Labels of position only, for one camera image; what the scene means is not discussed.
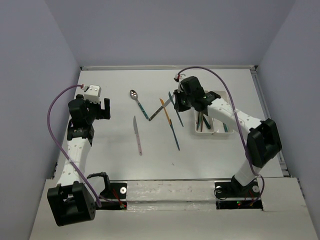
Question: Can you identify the silver knife dark handle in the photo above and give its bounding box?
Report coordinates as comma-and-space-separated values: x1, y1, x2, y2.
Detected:
148, 99, 171, 122

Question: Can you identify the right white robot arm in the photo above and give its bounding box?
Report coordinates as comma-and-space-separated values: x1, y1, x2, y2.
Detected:
173, 76, 282, 196

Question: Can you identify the silver knife pink handle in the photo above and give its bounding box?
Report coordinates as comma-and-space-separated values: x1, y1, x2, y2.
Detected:
133, 116, 143, 156

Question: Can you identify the white two-compartment container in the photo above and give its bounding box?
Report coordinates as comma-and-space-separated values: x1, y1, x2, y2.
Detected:
193, 89, 235, 137

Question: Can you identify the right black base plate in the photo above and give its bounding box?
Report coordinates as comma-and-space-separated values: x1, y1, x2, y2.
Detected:
213, 180, 263, 210

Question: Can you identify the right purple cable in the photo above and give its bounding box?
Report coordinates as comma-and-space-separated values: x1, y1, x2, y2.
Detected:
177, 66, 266, 207

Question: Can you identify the purple cable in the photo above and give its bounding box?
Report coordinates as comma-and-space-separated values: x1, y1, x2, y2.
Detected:
47, 84, 102, 208
177, 66, 266, 207

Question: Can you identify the teal plastic spoon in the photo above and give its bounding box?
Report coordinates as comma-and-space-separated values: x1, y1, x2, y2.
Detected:
203, 117, 211, 130

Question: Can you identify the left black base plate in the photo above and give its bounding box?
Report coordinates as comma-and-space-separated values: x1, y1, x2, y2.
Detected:
99, 182, 128, 211

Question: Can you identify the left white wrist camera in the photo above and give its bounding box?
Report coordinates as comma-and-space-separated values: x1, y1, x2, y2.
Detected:
81, 84, 102, 104

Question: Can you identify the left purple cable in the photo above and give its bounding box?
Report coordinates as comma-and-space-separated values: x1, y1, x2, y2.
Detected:
47, 84, 102, 208

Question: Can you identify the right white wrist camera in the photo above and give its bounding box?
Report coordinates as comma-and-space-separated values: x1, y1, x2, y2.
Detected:
173, 73, 186, 83

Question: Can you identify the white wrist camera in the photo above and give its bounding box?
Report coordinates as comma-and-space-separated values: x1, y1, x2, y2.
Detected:
173, 73, 186, 83
81, 84, 102, 104

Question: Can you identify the black spoon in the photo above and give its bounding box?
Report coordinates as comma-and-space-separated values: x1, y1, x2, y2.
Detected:
196, 112, 202, 131

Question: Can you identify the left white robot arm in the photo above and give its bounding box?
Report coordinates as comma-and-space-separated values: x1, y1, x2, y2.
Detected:
47, 93, 111, 227

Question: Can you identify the silver spoon teal handle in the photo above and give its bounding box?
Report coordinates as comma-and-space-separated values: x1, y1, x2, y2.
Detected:
129, 89, 149, 120

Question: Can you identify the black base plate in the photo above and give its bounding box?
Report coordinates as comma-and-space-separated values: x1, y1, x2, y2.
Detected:
213, 180, 263, 210
99, 182, 128, 211

